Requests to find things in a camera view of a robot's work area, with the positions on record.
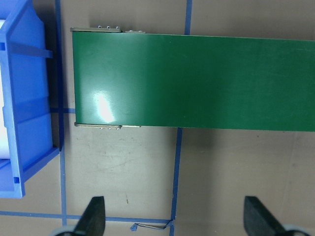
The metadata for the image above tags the blue left plastic bin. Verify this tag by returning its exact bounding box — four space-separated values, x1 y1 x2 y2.
0 0 59 199

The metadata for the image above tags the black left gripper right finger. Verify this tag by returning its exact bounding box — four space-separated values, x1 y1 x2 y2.
243 196 285 236

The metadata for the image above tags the green conveyor belt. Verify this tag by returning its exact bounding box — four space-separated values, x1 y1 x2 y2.
72 29 315 132

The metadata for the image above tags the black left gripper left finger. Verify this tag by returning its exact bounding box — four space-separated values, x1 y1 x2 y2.
72 196 105 236

